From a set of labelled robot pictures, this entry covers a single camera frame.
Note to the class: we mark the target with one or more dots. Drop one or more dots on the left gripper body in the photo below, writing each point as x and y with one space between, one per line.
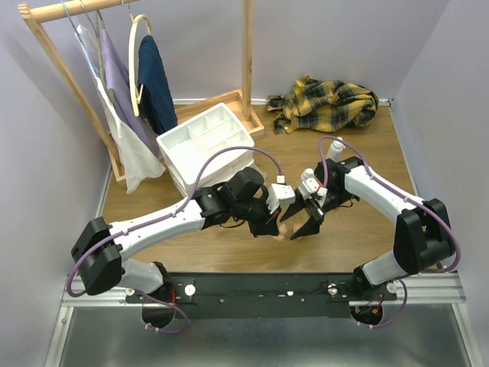
263 219

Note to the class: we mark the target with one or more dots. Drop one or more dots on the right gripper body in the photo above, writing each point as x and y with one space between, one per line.
336 198

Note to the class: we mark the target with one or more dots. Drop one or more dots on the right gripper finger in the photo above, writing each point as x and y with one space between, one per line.
311 226
294 208

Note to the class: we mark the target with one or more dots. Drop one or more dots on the pink gourd makeup sponge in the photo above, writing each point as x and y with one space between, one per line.
282 232

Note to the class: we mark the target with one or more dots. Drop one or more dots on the short white bottle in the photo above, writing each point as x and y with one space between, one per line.
308 177

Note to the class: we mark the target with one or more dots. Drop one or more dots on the tall white bottle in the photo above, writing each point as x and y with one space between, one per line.
335 150

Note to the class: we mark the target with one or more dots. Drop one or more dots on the white drawer organizer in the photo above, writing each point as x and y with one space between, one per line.
187 147

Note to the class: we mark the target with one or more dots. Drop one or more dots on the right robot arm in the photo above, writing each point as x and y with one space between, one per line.
421 237

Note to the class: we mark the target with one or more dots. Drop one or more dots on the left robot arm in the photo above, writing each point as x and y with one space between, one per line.
103 253

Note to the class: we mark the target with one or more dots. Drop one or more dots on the yellow plaid shirt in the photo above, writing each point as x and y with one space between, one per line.
323 105

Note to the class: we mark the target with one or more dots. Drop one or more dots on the white hanging garment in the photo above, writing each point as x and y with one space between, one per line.
138 162

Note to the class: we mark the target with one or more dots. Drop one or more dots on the navy blue hanging garment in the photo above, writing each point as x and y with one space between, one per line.
156 103

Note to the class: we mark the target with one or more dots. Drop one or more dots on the cream wooden hanger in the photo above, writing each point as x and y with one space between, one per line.
135 92

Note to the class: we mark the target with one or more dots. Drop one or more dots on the lavender hanging garment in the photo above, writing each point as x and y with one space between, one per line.
117 81

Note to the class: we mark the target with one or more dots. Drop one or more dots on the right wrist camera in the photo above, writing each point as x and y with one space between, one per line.
309 188

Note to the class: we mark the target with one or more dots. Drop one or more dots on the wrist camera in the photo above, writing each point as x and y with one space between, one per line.
309 188
280 194

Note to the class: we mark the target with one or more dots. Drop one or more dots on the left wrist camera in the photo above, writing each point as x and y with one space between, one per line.
280 194

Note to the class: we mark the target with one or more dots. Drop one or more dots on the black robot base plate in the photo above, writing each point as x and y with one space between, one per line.
220 295

